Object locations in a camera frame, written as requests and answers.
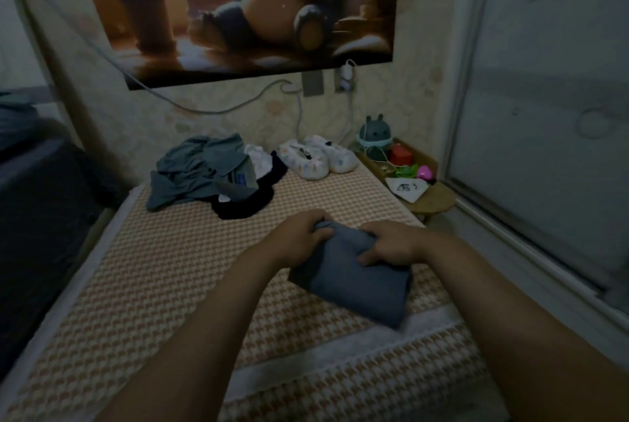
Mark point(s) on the black garment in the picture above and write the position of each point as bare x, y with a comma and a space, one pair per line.
251, 201

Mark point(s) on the grey sliding door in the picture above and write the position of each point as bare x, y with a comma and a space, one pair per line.
550, 102

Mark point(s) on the white charger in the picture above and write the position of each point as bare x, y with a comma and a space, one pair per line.
346, 75

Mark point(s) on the person's left hand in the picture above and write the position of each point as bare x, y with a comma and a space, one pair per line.
300, 237

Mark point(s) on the white printed card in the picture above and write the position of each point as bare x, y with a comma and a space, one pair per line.
407, 189

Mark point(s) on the cartoon bear wall poster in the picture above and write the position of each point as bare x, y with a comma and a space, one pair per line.
246, 4

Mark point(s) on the person's left forearm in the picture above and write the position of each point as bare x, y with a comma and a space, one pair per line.
197, 348

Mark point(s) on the person's right hand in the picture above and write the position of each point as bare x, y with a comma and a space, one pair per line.
395, 243

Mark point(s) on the wooden bedside tray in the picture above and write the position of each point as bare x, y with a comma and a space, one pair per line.
437, 199

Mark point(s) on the grey wall socket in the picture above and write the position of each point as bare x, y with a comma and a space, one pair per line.
312, 82

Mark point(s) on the pink ball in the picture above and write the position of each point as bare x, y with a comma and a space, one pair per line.
425, 172

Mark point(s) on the dark patterned bed cover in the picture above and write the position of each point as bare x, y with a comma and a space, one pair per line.
39, 230

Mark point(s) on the person's right forearm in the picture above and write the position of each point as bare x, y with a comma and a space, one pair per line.
531, 328

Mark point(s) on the green toy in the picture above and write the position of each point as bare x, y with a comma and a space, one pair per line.
405, 171

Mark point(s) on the white polo shirt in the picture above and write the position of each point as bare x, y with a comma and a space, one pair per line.
259, 161

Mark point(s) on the white wall plug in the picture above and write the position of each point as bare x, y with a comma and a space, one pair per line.
291, 85

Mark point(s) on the blue polo shirt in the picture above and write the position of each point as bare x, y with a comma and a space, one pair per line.
359, 284

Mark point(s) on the red toy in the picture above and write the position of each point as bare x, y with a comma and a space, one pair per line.
401, 154

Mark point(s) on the teal round bunny lamp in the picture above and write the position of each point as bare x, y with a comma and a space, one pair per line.
374, 134

